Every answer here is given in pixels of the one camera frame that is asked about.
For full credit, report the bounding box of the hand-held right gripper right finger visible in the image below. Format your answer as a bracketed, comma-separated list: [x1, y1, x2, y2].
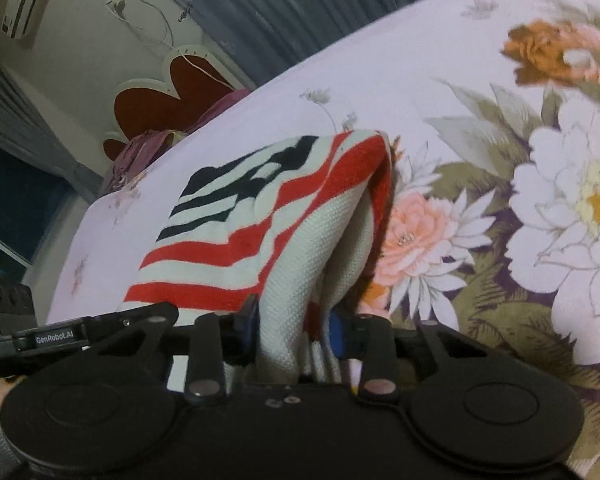
[329, 311, 483, 405]

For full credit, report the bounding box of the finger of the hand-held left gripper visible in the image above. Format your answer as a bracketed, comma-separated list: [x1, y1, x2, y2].
[82, 302, 180, 357]

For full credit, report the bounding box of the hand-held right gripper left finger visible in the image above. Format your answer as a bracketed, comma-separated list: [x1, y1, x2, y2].
[99, 294, 261, 407]

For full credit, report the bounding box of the red white black striped garment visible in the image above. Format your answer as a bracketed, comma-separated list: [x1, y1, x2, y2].
[117, 129, 397, 387]

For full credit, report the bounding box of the dark window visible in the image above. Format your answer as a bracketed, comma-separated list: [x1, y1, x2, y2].
[0, 144, 87, 267]

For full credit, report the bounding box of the purple cloth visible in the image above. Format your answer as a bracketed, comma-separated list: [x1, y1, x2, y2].
[99, 129, 182, 197]

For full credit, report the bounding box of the red and white headboard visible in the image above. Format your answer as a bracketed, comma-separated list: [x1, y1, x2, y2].
[102, 45, 257, 162]

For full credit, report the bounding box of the grey curtain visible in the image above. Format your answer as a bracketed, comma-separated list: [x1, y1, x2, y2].
[130, 0, 536, 88]
[0, 37, 105, 187]

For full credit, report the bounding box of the pink floral bed sheet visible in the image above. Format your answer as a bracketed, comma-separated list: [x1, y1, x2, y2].
[45, 0, 600, 480]

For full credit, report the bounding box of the white wall cable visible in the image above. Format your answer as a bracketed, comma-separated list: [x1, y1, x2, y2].
[105, 0, 233, 92]

